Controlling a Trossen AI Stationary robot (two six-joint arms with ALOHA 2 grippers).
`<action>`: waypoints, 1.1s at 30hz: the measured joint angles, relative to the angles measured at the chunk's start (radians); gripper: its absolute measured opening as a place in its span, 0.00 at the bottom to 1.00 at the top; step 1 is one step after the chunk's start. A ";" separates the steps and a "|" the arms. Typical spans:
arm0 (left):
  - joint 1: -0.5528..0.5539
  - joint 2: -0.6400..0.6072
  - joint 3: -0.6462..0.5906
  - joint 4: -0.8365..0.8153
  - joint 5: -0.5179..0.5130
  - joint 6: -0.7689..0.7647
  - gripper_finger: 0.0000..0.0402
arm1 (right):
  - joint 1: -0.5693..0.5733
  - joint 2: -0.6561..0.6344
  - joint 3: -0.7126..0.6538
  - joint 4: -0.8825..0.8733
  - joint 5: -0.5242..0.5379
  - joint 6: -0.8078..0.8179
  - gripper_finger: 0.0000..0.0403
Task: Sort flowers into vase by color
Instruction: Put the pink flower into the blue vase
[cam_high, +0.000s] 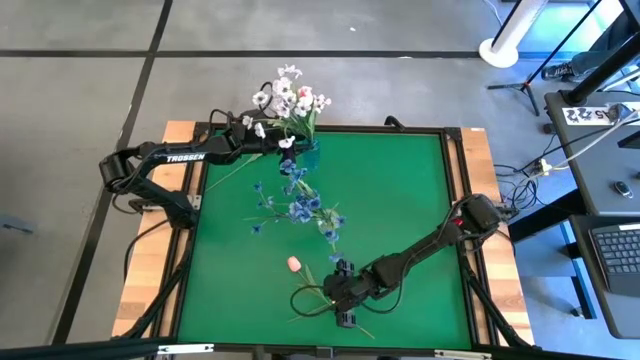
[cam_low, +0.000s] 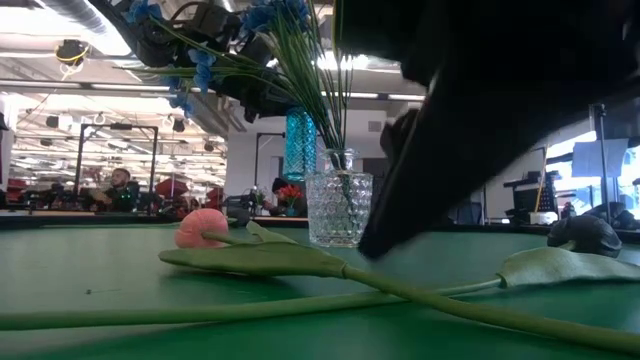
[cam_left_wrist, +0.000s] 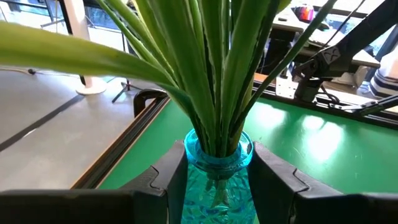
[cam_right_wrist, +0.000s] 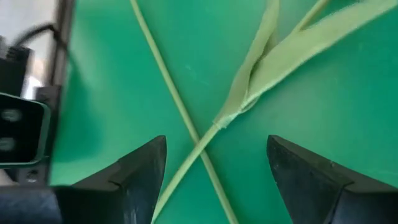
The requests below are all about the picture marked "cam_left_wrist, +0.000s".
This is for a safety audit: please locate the red pink object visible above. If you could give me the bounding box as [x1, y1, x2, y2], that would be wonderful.
[294, 3, 315, 23]

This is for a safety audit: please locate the green table mat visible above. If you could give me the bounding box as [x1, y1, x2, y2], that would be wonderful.
[99, 96, 398, 224]

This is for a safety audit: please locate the black tripod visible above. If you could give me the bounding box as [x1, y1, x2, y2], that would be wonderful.
[111, 30, 144, 104]

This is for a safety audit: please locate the black aluminium table frame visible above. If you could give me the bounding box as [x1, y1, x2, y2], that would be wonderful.
[70, 73, 398, 190]

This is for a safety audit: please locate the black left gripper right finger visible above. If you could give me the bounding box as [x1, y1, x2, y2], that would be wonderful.
[248, 141, 343, 224]

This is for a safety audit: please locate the blue glass vase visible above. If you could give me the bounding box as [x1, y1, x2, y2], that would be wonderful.
[180, 128, 259, 224]

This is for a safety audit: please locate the grey desk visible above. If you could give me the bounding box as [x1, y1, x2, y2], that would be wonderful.
[267, 2, 382, 75]

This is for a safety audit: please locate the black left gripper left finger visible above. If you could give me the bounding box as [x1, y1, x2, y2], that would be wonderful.
[119, 139, 189, 224]

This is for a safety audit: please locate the white round pillar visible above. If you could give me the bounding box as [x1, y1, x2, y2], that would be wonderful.
[60, 0, 108, 96]

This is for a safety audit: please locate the black clamp handle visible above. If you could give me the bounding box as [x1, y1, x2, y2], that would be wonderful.
[132, 88, 169, 118]

